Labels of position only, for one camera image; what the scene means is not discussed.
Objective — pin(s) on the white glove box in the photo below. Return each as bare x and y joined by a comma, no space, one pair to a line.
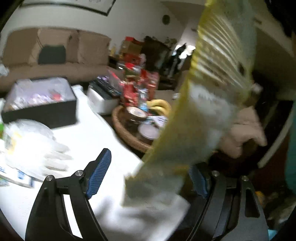
15,176

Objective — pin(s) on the right hand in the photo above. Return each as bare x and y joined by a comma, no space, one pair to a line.
246,127

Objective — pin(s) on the wicker basket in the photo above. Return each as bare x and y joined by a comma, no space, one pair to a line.
137,128

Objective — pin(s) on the yellow snack packet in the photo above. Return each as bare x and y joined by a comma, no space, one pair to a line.
217,84

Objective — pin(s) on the black cushion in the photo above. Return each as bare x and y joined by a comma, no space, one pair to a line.
52,55

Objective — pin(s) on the brown sofa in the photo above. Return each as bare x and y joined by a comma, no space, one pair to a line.
34,53

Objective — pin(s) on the bananas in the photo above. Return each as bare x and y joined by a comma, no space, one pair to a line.
160,106

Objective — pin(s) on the white appliance with remote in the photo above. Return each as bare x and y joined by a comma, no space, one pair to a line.
102,97

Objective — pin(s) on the black storage box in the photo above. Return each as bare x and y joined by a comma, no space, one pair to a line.
50,101

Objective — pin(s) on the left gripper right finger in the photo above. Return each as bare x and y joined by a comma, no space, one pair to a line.
230,209

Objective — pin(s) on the white plastic bag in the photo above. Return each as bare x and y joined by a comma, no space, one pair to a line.
31,147

